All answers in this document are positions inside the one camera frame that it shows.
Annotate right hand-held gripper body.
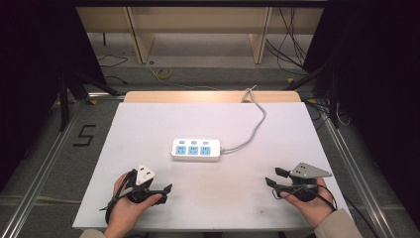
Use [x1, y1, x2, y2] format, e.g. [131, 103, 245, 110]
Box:
[279, 162, 333, 203]

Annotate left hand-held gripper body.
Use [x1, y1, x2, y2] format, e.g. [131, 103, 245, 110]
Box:
[126, 164, 163, 204]

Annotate white power strip blue sockets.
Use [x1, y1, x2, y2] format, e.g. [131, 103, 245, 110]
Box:
[170, 138, 222, 163]

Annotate person's right hand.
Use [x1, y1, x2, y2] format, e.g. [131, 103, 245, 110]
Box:
[279, 178, 338, 229]

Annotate person's left hand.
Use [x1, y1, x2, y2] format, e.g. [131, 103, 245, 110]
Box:
[103, 172, 163, 238]

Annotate black metal stand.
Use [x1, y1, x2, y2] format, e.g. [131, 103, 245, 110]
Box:
[282, 60, 342, 131]
[56, 67, 121, 133]

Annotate yellow tape roll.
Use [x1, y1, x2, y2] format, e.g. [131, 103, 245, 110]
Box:
[156, 67, 173, 80]

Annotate dark curtain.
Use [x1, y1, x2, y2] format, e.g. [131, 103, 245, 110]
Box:
[0, 0, 107, 192]
[301, 0, 420, 229]

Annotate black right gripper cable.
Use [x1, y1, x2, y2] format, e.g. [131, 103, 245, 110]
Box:
[315, 183, 378, 238]

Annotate grey power strip cable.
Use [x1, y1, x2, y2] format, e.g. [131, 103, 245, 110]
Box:
[219, 84, 267, 155]

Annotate silver metal floor rail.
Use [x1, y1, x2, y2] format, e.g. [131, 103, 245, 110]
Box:
[320, 110, 399, 238]
[0, 98, 87, 238]

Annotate white floor cable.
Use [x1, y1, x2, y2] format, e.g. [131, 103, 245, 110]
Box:
[148, 61, 220, 92]

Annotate thin black floor cable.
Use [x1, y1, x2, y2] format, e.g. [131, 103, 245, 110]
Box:
[96, 54, 130, 85]

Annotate light wooden desk frame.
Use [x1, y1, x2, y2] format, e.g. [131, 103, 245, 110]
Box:
[75, 6, 325, 65]

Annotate bundle of black cables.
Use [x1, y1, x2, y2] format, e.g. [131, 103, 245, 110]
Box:
[264, 6, 309, 77]

